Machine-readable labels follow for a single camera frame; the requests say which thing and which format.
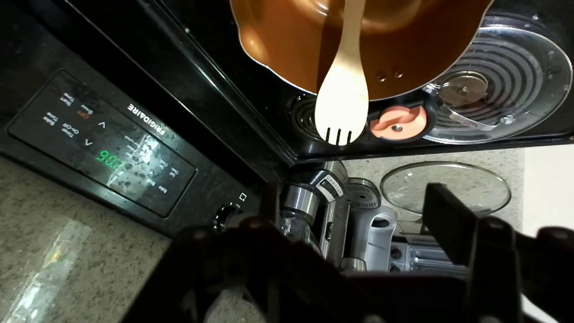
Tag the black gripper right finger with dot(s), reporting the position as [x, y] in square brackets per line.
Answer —
[493, 275]

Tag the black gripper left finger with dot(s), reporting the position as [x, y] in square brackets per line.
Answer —
[226, 275]

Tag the wooden spatula with tined tip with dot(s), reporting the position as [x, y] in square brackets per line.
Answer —
[341, 95]

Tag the black stove knob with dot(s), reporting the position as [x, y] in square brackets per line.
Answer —
[226, 215]

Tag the glass pot lid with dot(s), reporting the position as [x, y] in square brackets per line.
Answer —
[445, 188]

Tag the black electric stove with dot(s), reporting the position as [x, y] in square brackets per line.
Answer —
[197, 90]

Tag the grey pot copper interior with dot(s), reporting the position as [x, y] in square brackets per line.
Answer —
[405, 54]

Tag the silver black blender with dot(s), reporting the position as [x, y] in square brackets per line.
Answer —
[301, 199]

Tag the small coil burner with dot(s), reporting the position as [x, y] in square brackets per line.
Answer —
[301, 117]

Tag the large coil burner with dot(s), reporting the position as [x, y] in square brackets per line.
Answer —
[525, 72]

